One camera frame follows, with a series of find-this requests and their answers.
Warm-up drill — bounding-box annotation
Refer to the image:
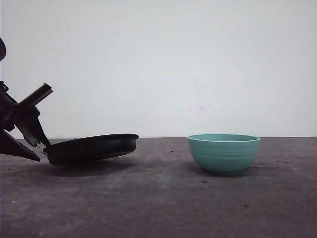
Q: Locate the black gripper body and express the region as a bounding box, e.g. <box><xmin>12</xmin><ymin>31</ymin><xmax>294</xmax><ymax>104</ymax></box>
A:
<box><xmin>0</xmin><ymin>81</ymin><xmax>53</xmax><ymax>131</ymax></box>

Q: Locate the teal ceramic bowl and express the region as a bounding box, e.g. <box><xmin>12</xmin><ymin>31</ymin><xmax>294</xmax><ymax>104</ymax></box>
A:
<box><xmin>187</xmin><ymin>134</ymin><xmax>261</xmax><ymax>176</ymax></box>

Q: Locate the black frying pan teal handle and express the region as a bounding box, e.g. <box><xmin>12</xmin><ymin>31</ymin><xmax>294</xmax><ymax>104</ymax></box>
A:
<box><xmin>21</xmin><ymin>125</ymin><xmax>139</xmax><ymax>166</ymax></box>

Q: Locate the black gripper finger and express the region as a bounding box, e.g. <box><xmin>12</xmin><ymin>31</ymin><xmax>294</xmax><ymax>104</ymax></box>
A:
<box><xmin>0</xmin><ymin>130</ymin><xmax>40</xmax><ymax>162</ymax></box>
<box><xmin>31</xmin><ymin>116</ymin><xmax>51</xmax><ymax>146</ymax></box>

